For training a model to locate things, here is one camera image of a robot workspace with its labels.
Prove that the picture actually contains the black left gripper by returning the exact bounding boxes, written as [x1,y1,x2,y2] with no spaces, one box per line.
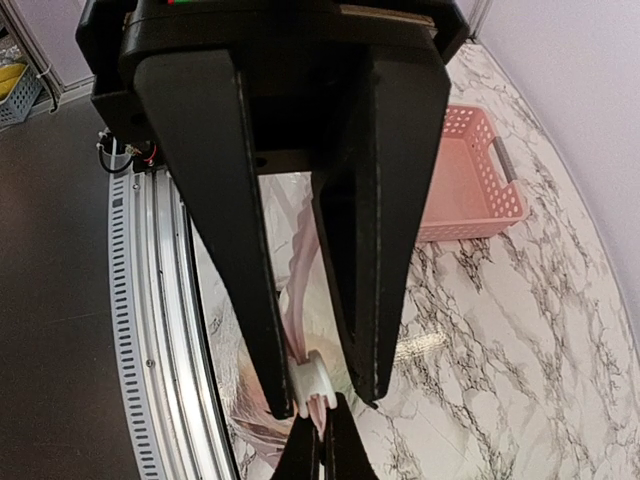
[75,1,470,152]

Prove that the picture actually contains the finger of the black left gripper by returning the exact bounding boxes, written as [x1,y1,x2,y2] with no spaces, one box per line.
[312,46,451,404]
[134,50,294,419]

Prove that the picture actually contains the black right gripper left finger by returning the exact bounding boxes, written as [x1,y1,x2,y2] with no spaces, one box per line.
[272,415,320,480]

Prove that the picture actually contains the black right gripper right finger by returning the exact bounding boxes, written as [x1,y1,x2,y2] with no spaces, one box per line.
[324,393,375,480]

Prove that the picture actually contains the pink perforated plastic basket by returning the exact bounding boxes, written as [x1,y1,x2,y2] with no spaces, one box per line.
[417,104,529,244]

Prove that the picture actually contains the clear pink zip top bag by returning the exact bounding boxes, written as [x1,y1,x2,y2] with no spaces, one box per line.
[193,173,357,479]

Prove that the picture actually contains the grey crate with yellow item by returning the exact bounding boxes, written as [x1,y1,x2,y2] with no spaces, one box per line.
[1,63,43,128]

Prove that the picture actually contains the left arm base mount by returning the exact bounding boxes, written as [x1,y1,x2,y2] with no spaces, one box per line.
[96,128,164,175]

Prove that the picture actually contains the aluminium front rail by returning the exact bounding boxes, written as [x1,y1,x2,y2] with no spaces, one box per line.
[108,170,239,479]

